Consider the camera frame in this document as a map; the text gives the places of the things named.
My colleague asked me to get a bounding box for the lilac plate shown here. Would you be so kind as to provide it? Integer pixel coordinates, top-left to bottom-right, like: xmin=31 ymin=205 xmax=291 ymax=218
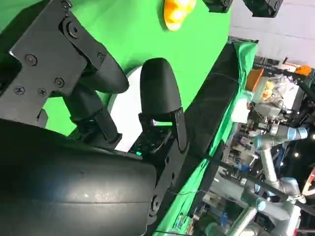
xmin=107 ymin=66 xmax=143 ymax=152

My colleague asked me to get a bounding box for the orange storage box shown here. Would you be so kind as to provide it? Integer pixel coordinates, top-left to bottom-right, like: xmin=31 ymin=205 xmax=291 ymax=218
xmin=246 ymin=68 xmax=265 ymax=92

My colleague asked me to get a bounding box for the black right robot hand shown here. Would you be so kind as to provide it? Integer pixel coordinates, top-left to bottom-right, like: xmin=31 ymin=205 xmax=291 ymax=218
xmin=0 ymin=0 xmax=190 ymax=236

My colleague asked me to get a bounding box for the long black bar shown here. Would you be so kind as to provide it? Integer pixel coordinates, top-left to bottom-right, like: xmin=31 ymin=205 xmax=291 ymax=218
xmin=209 ymin=157 xmax=315 ymax=214

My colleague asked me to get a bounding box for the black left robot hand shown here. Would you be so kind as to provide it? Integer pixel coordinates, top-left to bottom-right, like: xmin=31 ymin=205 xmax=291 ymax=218
xmin=203 ymin=0 xmax=279 ymax=18

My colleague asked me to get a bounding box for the green table cloth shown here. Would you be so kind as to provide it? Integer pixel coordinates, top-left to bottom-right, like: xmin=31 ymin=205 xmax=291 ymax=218
xmin=0 ymin=0 xmax=259 ymax=236

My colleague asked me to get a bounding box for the black backdrop cloth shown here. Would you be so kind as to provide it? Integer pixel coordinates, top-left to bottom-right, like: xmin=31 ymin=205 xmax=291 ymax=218
xmin=183 ymin=36 xmax=241 ymax=163

